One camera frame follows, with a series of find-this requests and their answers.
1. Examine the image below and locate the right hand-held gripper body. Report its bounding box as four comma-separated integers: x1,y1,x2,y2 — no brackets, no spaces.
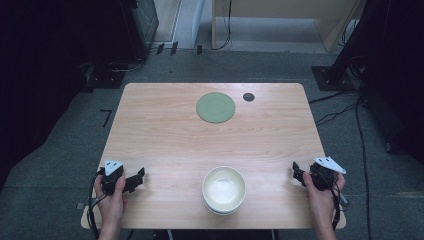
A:
309,155,347,192

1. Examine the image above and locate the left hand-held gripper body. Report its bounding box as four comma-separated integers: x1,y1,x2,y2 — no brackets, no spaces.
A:
100,159,127,196

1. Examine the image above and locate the cream bowl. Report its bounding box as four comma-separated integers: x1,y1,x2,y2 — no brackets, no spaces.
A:
201,165,247,214

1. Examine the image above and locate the white bowl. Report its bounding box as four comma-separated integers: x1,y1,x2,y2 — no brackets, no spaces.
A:
204,200,244,217

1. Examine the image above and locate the green round plate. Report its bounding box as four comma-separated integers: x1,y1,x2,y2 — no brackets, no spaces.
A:
195,91,237,125

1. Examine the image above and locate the person's right hand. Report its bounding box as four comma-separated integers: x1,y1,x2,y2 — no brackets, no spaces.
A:
302,171,347,222

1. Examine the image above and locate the person's left hand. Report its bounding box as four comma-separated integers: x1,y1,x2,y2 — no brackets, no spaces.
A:
93,173,128,232

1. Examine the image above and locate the black angled floor tape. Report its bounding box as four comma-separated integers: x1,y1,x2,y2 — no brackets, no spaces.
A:
99,108,114,128

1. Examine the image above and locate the black stand base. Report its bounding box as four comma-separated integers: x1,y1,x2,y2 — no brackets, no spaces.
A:
84,60,127,90

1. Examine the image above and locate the black metal stand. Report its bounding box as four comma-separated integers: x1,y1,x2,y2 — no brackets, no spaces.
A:
311,0,391,92

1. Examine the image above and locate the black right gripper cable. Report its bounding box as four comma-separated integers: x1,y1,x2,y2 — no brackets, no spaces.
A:
313,170,351,232

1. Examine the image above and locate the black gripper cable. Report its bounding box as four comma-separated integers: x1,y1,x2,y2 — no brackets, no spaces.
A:
313,170,351,232
86,167,108,240

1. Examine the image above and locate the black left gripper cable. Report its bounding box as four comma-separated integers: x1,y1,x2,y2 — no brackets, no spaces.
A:
86,167,108,240

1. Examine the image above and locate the long black floor cable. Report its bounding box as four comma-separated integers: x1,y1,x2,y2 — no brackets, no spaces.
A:
354,94,374,240

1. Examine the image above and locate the grey floor cable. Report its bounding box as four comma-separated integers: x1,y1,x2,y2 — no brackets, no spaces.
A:
109,57,147,74

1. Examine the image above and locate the black hanging cable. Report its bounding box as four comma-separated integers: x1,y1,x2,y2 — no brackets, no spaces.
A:
213,0,233,52

